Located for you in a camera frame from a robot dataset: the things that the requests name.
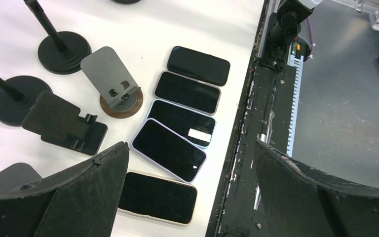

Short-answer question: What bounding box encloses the light blue cased phone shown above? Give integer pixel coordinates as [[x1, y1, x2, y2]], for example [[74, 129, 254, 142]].
[[147, 99, 216, 148]]

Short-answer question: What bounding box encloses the lilac cased phone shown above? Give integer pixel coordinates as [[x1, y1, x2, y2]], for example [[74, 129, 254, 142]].
[[132, 118, 207, 183]]

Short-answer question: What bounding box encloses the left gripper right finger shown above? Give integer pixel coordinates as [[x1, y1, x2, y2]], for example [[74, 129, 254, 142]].
[[254, 141, 379, 237]]

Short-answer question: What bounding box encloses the dark phone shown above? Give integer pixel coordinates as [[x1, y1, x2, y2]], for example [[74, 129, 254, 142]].
[[167, 46, 230, 86]]

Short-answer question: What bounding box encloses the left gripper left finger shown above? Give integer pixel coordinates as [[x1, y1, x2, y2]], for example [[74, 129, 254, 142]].
[[0, 142, 129, 237]]

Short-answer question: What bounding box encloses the white cased phone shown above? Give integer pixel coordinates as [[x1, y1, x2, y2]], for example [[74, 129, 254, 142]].
[[154, 71, 221, 115]]

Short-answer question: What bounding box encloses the white slotted cable duct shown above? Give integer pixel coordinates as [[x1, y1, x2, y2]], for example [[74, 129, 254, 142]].
[[286, 55, 303, 157]]

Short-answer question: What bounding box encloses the black round clamp stand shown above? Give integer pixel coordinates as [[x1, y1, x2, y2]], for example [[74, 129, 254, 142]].
[[0, 75, 52, 126]]

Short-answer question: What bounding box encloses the cream cased phone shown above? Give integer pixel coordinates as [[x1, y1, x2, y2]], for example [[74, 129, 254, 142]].
[[118, 172, 198, 225]]

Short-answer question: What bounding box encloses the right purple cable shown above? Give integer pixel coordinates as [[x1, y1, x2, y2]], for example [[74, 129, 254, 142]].
[[305, 16, 317, 61]]

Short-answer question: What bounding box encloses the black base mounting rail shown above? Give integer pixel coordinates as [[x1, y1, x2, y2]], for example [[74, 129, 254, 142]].
[[206, 58, 296, 237]]

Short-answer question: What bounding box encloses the black folding phone stand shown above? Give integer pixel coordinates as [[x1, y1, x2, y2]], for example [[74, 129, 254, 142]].
[[22, 91, 108, 156]]

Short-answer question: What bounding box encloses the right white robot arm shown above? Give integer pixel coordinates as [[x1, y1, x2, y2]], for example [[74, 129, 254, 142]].
[[261, 0, 321, 72]]

